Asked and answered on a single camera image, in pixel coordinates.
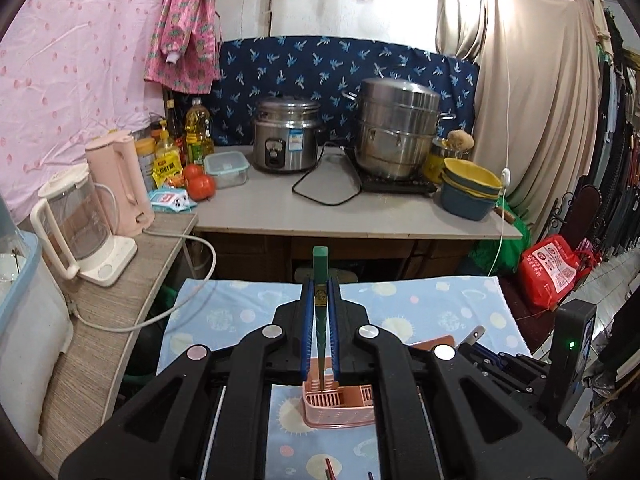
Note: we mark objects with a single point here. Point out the yellow lid can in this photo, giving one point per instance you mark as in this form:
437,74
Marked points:
145,160

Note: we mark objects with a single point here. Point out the small red tomato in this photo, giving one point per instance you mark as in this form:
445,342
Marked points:
192,171

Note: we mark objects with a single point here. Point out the large red tomato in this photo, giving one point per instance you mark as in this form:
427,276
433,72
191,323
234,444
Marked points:
201,188

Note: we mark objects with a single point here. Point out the beige curtain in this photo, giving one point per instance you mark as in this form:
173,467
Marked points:
540,110

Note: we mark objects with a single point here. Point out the blue white snack packet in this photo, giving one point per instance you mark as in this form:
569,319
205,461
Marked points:
170,201

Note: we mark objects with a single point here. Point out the navy leaf print cloth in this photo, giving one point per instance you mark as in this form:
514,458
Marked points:
300,70

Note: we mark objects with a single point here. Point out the white glass kettle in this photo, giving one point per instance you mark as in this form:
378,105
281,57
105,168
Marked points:
75,215

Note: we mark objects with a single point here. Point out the white towel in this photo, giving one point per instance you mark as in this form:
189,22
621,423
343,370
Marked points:
35,350

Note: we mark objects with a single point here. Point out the green plastic bag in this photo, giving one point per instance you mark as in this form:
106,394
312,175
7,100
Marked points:
500,255

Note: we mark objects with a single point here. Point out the clear food container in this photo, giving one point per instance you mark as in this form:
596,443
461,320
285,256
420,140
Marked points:
226,170

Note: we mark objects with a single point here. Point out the tan sponge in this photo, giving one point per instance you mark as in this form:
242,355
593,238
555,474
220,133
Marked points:
460,140

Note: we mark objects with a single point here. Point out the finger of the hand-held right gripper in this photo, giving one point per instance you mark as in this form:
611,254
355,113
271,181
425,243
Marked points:
520,375

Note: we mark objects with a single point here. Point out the large blue bowl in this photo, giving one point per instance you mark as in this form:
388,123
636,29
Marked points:
465,207

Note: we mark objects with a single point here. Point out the dark sauce bottle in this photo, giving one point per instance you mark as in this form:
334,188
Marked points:
173,120

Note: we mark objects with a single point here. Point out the pink utensil basket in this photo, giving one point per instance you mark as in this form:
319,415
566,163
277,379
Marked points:
340,410

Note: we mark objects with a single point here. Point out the brown flat utensil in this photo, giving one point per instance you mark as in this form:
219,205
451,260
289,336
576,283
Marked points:
430,346

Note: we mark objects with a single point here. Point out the green chopstick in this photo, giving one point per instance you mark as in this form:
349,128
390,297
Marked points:
320,260

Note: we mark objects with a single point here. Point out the orange cap bottle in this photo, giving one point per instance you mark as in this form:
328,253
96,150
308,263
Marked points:
163,142

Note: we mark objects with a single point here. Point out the yellow seasoning packet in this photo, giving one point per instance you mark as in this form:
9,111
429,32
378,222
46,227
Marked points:
166,170

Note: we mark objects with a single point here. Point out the steel rice cooker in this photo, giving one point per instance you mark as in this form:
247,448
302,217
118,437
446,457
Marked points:
285,130

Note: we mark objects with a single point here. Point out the yellow bowl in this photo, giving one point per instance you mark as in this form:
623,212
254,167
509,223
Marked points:
492,191
470,170

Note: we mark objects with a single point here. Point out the black metal chair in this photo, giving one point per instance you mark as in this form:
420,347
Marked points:
585,210

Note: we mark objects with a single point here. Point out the row of hanging clothes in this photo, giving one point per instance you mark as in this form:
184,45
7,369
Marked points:
620,125

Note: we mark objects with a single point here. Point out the pink dotted sheet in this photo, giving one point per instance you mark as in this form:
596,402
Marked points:
75,85

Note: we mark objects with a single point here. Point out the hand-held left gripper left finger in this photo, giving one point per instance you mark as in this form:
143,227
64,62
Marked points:
307,330

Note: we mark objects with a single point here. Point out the blue printed tablecloth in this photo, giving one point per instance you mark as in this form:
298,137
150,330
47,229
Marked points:
240,310

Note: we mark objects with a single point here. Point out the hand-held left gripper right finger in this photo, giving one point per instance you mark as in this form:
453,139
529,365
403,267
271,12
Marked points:
334,330

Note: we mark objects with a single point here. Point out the black induction cooktop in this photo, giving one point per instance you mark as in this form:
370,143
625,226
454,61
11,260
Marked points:
400,186

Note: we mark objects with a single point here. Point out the steel steamer pot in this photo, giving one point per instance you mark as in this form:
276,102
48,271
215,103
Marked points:
395,125

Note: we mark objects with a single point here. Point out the pink pineapple print garment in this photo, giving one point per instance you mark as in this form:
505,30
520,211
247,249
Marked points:
185,25

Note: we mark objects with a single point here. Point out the pink electric kettle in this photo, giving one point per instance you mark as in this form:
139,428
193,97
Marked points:
115,185

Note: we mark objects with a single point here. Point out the red rice bag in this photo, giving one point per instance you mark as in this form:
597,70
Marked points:
547,270

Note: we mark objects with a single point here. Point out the cooking oil bottle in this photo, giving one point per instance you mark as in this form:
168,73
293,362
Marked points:
199,130

